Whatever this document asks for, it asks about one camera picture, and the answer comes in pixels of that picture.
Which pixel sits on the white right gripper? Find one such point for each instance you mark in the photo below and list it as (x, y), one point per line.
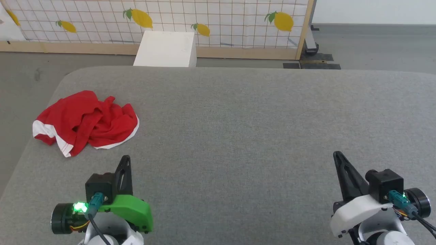
(357, 211)

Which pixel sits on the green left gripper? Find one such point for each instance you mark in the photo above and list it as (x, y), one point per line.
(131, 211)

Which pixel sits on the red shorts with white trim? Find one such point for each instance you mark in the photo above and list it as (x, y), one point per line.
(85, 119)

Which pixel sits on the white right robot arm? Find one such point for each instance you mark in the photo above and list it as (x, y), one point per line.
(381, 231)

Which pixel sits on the grey fabric sofa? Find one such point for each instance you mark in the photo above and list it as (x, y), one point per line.
(238, 136)

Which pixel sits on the white box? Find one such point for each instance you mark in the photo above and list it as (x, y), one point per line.
(166, 49)

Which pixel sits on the lemon print partition screen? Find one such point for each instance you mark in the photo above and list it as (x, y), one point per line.
(102, 20)

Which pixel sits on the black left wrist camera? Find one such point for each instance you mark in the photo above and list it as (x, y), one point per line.
(98, 185)

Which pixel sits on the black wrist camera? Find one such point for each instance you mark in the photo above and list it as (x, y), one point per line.
(98, 185)
(385, 185)

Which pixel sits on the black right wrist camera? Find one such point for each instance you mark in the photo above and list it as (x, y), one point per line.
(385, 185)

